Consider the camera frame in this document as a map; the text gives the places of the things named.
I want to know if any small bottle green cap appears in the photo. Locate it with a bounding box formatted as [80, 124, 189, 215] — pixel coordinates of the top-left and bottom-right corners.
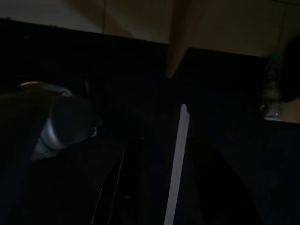
[259, 50, 285, 121]

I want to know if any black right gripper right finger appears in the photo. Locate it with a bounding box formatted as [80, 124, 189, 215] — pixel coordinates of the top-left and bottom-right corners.
[194, 140, 258, 225]

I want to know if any light wooden table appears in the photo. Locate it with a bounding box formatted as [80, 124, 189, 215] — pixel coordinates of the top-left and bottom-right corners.
[165, 0, 207, 78]

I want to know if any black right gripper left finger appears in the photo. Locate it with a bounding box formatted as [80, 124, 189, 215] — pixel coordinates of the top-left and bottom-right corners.
[92, 135, 145, 225]

